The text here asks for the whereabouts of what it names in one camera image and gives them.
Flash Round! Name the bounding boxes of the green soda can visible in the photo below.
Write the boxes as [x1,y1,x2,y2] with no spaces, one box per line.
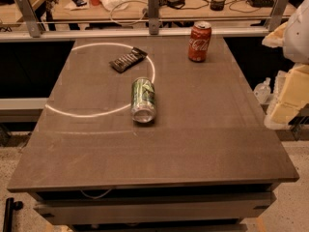
[130,77,156,123]

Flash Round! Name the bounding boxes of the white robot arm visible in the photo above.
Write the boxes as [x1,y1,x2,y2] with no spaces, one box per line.
[262,0,309,130]

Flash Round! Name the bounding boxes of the red Coca-Cola can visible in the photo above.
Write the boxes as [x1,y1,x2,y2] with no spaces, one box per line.
[188,21,211,62]

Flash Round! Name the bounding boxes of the black snack bar wrapper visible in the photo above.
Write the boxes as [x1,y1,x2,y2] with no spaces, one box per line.
[109,47,148,73]

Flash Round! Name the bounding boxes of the black power adapter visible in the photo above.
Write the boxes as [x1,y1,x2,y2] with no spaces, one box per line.
[167,0,185,9]

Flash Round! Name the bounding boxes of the clear sanitizer bottle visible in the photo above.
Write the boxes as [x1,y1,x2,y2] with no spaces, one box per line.
[253,77,271,103]

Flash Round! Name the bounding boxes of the white crumpled cloth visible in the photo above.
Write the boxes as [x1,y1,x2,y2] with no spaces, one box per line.
[99,0,128,12]

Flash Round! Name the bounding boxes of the black round container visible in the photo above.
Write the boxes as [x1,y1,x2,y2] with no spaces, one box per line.
[211,0,226,11]

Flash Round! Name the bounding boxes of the white cable under table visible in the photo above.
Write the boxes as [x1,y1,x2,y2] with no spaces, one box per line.
[79,188,114,200]

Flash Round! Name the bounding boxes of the white cable loop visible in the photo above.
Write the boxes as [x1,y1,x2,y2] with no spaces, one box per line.
[109,0,150,27]

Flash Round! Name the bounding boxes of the middle metal bracket post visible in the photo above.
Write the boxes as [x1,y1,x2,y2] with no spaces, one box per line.
[148,0,159,35]

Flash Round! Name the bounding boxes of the metal bracket post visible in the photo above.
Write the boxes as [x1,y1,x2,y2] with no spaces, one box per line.
[15,0,42,38]
[148,0,159,35]
[265,0,289,32]

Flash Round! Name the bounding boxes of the left metal bracket post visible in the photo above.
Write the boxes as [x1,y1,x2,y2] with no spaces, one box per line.
[15,0,42,38]

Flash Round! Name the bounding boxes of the right metal bracket post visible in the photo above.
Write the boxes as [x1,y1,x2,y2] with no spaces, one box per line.
[265,0,289,32]

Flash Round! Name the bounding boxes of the black clamp handle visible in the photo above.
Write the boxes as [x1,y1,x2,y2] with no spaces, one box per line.
[2,197,23,232]

